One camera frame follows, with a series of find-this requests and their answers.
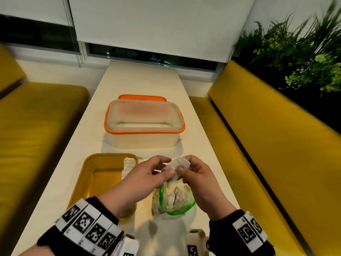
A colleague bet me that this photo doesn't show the person's right hand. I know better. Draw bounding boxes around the person's right hand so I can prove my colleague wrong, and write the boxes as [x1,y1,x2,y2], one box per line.
[177,155,238,222]

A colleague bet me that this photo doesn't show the person's left hand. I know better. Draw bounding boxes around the person's left hand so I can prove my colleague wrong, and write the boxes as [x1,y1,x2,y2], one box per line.
[98,156,176,218]

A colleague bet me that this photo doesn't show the group of white tea bags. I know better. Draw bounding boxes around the group of white tea bags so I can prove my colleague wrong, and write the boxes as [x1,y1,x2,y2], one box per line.
[121,157,137,180]

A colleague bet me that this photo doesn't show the clear plastic bag green zip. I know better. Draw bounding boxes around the clear plastic bag green zip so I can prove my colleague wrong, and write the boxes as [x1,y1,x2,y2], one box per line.
[152,180,196,219]

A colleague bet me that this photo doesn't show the translucent yellow tray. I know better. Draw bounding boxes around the translucent yellow tray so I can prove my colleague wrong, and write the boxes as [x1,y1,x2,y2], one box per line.
[66,153,139,222]

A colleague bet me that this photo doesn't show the white teabag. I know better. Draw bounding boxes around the white teabag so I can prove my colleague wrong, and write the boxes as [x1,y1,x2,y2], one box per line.
[162,157,191,182]

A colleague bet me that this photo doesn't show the person's left forearm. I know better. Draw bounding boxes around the person's left forearm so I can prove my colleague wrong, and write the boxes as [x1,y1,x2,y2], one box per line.
[16,244,54,256]

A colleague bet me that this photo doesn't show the yellow bench seat cushion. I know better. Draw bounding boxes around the yellow bench seat cushion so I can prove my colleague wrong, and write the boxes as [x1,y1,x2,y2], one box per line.
[188,96,307,256]
[0,82,90,238]

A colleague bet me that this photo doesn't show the clear container orange rim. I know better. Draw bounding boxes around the clear container orange rim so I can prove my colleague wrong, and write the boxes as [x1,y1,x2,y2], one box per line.
[104,99,186,150]

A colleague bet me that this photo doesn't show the black right wrist marker band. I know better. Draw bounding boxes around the black right wrist marker band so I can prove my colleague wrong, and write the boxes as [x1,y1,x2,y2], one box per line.
[209,209,276,256]

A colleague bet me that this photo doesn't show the black wrist marker band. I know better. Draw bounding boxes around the black wrist marker band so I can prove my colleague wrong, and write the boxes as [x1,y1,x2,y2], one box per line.
[37,196,124,256]
[209,209,276,256]

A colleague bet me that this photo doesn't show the black left wrist marker band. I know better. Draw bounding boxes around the black left wrist marker band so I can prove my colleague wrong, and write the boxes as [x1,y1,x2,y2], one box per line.
[37,196,124,256]

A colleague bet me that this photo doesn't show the orange container lid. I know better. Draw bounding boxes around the orange container lid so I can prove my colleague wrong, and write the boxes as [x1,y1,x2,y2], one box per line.
[118,94,168,102]

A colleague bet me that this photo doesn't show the dark window pane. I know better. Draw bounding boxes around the dark window pane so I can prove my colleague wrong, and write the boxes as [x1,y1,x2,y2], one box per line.
[88,43,219,71]
[0,14,80,53]

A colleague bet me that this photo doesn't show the green artificial plants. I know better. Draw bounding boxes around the green artificial plants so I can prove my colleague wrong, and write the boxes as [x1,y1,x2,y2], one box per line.
[234,0,341,92]

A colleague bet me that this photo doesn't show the white roller blind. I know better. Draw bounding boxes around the white roller blind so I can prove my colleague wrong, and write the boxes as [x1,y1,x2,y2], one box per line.
[0,0,74,27]
[244,0,341,32]
[68,0,258,63]

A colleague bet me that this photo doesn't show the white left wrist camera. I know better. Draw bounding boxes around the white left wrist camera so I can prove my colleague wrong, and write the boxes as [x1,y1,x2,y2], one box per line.
[112,233,140,256]

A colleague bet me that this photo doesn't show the blind pull cord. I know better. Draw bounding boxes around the blind pull cord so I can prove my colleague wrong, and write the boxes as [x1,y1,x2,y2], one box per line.
[63,0,83,68]

